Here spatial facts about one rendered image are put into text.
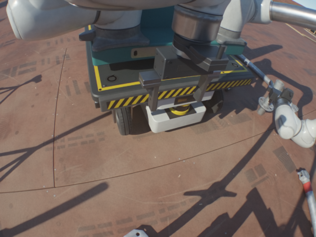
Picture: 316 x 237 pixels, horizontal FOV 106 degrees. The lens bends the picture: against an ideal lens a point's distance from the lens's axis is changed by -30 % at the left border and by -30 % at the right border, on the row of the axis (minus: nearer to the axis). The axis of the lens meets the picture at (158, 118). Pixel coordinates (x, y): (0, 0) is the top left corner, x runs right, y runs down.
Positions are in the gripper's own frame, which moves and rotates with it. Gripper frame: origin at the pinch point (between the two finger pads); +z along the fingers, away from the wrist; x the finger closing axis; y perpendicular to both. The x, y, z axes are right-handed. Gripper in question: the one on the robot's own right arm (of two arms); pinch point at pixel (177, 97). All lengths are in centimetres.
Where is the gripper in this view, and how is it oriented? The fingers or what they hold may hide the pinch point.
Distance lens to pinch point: 43.6
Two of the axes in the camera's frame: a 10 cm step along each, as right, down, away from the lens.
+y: -3.7, -7.3, 5.7
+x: -9.2, 2.1, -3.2
